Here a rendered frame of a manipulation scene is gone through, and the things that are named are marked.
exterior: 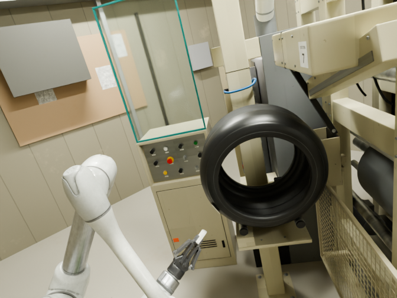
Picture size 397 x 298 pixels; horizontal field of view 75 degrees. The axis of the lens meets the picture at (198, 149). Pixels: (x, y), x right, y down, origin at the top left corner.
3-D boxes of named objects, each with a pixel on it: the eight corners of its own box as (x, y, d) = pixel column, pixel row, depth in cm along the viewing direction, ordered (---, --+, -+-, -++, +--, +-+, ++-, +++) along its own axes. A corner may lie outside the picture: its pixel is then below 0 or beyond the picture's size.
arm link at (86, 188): (110, 213, 87) (118, 193, 100) (82, 168, 81) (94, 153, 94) (75, 227, 87) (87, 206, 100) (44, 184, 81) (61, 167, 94)
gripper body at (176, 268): (163, 267, 115) (176, 249, 119) (176, 278, 117) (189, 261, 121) (168, 271, 109) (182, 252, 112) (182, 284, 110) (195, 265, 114)
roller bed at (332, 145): (306, 174, 170) (301, 131, 160) (329, 169, 168) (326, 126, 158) (315, 188, 152) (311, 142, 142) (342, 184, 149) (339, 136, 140)
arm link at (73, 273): (37, 316, 114) (58, 277, 134) (75, 322, 117) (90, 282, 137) (71, 161, 92) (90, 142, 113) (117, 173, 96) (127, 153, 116)
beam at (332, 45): (274, 65, 135) (270, 35, 130) (325, 54, 131) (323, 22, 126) (310, 77, 79) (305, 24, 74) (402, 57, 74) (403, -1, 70)
